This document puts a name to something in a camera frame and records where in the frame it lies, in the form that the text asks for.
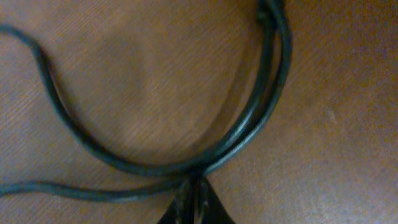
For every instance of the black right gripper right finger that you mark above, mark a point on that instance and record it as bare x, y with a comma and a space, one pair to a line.
210, 208

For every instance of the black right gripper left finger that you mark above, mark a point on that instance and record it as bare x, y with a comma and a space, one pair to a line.
182, 209

